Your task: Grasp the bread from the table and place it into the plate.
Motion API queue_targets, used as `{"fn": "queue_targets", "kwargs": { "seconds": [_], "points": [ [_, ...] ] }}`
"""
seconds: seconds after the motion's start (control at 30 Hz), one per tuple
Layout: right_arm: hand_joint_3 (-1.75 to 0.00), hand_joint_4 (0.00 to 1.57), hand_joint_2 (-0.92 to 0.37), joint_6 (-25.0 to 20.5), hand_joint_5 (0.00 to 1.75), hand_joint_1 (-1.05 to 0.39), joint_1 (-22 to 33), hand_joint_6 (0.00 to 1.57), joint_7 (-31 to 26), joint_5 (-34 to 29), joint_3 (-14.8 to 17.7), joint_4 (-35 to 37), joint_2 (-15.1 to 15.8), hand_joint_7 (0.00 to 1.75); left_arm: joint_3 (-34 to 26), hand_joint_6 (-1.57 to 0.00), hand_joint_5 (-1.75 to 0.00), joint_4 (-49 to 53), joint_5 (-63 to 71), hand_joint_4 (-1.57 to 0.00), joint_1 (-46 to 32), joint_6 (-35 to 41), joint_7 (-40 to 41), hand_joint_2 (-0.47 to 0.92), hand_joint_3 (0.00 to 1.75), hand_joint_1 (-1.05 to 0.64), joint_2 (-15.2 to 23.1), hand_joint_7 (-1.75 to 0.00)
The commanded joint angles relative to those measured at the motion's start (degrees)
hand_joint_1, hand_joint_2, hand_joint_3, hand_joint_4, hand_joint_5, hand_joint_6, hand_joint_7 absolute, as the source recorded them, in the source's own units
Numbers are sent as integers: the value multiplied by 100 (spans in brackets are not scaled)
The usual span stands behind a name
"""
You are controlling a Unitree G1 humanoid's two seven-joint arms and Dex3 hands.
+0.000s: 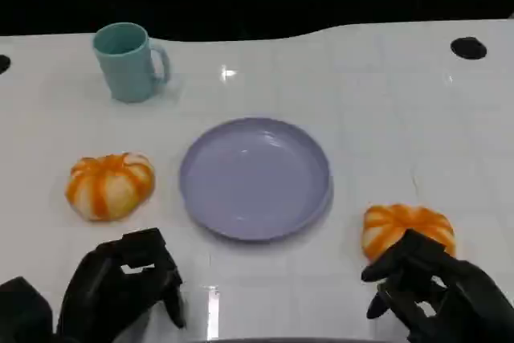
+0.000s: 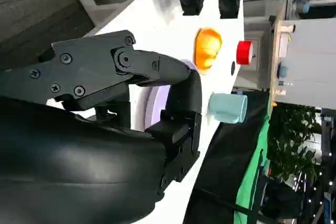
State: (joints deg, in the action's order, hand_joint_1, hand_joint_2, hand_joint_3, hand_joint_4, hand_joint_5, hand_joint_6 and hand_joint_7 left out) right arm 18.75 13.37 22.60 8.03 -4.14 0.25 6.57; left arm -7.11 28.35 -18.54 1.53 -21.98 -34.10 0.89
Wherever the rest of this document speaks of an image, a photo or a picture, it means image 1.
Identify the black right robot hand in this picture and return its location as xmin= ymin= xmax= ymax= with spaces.
xmin=360 ymin=228 xmax=514 ymax=343

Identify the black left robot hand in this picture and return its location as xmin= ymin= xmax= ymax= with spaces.
xmin=55 ymin=227 xmax=188 ymax=343

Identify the orange white toy bread roll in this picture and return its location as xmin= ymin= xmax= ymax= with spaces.
xmin=362 ymin=203 xmax=457 ymax=262
xmin=64 ymin=152 xmax=157 ymax=223

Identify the lilac plate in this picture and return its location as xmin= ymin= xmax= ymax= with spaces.
xmin=178 ymin=116 xmax=334 ymax=243

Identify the pale green mug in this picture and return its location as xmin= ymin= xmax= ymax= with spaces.
xmin=92 ymin=22 xmax=172 ymax=104

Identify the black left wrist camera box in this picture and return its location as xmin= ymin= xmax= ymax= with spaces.
xmin=0 ymin=276 xmax=54 ymax=343

